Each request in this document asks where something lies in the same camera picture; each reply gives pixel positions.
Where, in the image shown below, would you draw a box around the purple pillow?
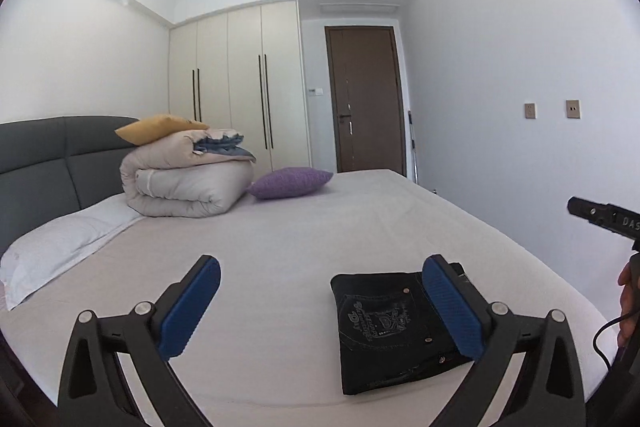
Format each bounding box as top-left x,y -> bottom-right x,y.
245,166 -> 335,200

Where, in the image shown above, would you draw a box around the brown door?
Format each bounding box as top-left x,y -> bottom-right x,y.
323,25 -> 407,176

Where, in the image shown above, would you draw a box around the grey padded headboard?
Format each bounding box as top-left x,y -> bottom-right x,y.
0,115 -> 142,254

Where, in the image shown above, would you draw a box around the black cable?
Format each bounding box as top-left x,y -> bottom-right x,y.
593,313 -> 627,370

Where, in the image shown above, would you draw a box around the person's right hand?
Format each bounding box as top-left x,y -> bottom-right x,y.
617,252 -> 640,349

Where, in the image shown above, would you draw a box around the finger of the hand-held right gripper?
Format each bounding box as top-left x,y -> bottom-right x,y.
567,195 -> 609,227

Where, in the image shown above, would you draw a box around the cream wardrobe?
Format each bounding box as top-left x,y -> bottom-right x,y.
168,0 -> 314,174

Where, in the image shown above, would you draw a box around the white pillow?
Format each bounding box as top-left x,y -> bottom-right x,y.
0,194 -> 147,311

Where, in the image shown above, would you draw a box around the yellow pillow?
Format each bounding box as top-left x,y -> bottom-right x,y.
114,114 -> 211,146

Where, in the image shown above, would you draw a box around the bed with white sheet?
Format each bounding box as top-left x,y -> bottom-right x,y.
0,169 -> 622,427

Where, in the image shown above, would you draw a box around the black denim pants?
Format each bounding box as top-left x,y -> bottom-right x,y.
330,261 -> 479,396

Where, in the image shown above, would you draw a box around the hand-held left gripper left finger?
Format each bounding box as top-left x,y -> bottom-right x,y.
57,254 -> 222,427

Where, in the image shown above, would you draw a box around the folded beige duvet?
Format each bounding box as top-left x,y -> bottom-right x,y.
119,129 -> 256,219

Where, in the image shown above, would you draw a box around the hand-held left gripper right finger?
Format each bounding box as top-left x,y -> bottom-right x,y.
421,254 -> 586,427

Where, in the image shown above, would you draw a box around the thin stick by door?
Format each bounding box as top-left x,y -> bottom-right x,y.
407,109 -> 419,184

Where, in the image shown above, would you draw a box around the folded blue grey cloth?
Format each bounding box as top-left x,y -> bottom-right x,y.
193,132 -> 257,163

